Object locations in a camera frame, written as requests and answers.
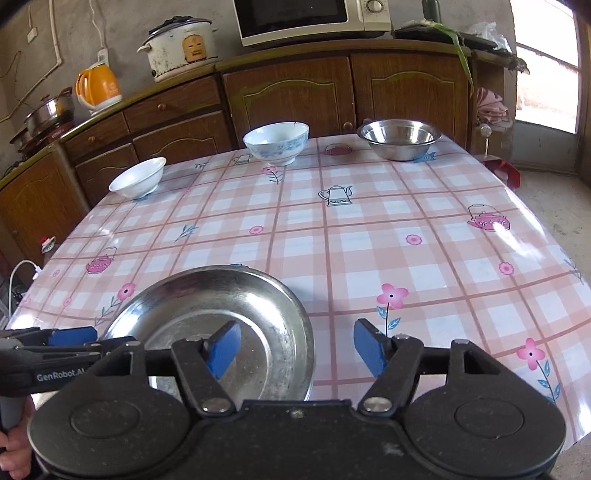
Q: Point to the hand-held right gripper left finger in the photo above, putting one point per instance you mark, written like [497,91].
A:
[226,348]

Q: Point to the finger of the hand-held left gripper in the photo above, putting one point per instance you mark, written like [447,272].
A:
[69,336]

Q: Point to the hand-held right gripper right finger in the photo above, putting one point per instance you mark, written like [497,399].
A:
[369,350]

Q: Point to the small steel plate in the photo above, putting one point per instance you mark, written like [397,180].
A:
[184,337]

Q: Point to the large steel plate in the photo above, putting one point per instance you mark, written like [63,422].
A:
[286,304]

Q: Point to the plain white bowl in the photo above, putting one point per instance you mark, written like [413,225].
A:
[138,180]

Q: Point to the blue patterned white bowl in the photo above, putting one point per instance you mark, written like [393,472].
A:
[277,143]

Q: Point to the steel bowl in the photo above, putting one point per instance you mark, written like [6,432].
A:
[399,138]

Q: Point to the person's left hand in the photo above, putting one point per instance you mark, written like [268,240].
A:
[16,454]

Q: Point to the pink plaid tablecloth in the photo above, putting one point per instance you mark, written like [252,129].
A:
[369,230]

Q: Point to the wooden single-door cabinet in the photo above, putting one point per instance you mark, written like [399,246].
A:
[37,207]

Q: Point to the small steel pot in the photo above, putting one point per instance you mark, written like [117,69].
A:
[21,138]

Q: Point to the steel pot with lid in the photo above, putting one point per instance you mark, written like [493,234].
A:
[48,113]

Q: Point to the red bag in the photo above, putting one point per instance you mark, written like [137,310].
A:
[503,170]

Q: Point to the wooden cabinet with drawers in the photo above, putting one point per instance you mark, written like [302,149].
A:
[175,120]

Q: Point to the orange electric kettle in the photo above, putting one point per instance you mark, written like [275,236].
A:
[99,87]

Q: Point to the wooden two-door cabinet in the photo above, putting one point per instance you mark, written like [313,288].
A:
[323,97]

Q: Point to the pink cloth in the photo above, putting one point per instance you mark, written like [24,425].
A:
[491,108]

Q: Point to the white rice cooker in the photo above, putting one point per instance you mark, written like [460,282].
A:
[180,50]

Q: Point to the green onion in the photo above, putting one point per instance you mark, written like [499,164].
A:
[464,55]

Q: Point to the dark flat tray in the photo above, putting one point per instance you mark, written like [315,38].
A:
[425,34]

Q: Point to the window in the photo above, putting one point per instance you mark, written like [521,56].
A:
[549,69]

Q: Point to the clear plastic bag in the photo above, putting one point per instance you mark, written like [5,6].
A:
[489,34]

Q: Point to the cream microwave oven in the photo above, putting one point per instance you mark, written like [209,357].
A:
[300,18]

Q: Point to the white wall power strip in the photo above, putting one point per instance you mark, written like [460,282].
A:
[102,56]

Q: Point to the white wall pipe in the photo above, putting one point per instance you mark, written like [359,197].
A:
[56,41]

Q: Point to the white wall switch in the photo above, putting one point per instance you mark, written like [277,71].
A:
[32,35]

